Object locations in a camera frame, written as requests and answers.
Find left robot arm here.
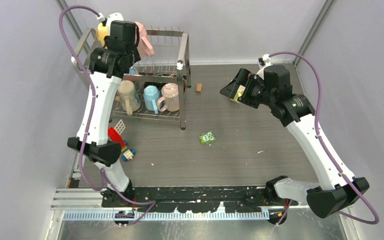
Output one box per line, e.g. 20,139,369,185
67,20,141,207

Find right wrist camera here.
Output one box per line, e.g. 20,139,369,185
256,54,273,79

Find beige patterned mug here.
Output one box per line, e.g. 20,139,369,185
117,80,142,116

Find steel two-tier dish rack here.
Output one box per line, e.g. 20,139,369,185
71,28,192,131

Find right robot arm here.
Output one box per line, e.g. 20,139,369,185
219,65,370,219

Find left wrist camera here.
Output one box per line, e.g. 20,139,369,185
96,12,124,27

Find pink faceted mug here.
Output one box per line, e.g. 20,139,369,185
135,22,155,59

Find light blue mug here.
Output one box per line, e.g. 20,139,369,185
143,85,161,114

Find green owl toy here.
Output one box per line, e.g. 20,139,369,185
199,131,216,145

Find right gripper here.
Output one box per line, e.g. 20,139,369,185
219,68,275,109

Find small wooden block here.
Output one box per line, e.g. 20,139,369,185
195,83,202,94

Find lime green mug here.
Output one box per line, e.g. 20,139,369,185
229,85,246,104

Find white grid brick piece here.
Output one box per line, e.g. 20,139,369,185
113,119,126,136

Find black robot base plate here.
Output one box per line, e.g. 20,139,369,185
100,186,287,214

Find pale pink marbled mug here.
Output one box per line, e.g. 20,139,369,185
156,83,180,112

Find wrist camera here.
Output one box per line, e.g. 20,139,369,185
256,54,273,79
96,12,124,27

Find yellow cup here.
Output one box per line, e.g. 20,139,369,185
96,23,109,46

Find colourful brick toy car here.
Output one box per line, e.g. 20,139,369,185
107,127,136,162

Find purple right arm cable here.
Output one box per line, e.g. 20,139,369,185
267,51,380,225

